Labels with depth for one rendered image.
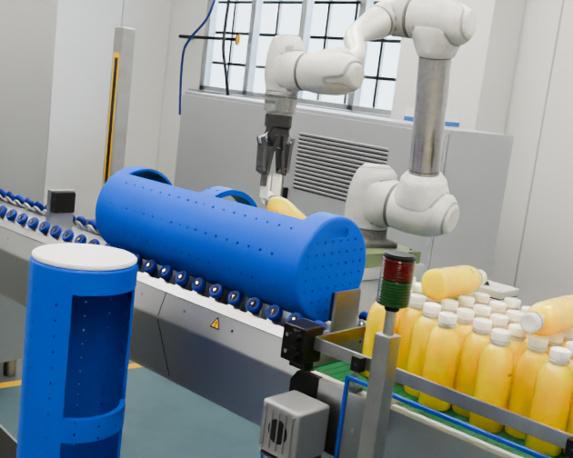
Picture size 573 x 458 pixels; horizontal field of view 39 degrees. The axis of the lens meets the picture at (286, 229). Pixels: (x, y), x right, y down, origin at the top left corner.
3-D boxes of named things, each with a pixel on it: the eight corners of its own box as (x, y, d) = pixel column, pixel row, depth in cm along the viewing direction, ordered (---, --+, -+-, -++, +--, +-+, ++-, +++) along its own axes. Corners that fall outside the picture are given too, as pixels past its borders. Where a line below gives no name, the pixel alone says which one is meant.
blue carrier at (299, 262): (161, 246, 284) (167, 164, 279) (360, 314, 227) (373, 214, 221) (91, 253, 263) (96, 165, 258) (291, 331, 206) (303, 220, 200)
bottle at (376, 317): (354, 369, 196) (364, 293, 193) (377, 367, 199) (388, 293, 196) (369, 380, 190) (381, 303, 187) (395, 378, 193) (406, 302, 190)
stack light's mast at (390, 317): (384, 327, 163) (396, 249, 160) (410, 336, 159) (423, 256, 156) (365, 331, 158) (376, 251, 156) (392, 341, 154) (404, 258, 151)
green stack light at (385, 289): (388, 297, 162) (392, 273, 161) (416, 306, 158) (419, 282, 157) (369, 301, 157) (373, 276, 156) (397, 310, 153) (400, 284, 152)
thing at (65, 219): (68, 230, 305) (71, 189, 303) (74, 232, 303) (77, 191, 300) (45, 231, 298) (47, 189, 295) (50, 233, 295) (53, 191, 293)
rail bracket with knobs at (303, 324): (303, 356, 202) (307, 316, 200) (325, 365, 197) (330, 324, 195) (276, 363, 195) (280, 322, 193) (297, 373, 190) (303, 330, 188)
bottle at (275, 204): (313, 252, 222) (272, 211, 231) (326, 231, 219) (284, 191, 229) (297, 250, 216) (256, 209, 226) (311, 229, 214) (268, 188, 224)
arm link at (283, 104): (257, 89, 223) (256, 112, 224) (282, 92, 217) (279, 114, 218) (280, 93, 229) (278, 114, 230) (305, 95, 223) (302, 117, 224)
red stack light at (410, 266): (392, 273, 161) (395, 253, 160) (419, 281, 157) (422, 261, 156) (373, 276, 156) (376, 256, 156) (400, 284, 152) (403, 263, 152)
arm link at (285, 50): (254, 89, 222) (292, 93, 214) (260, 30, 220) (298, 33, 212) (278, 92, 231) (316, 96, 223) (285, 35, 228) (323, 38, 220)
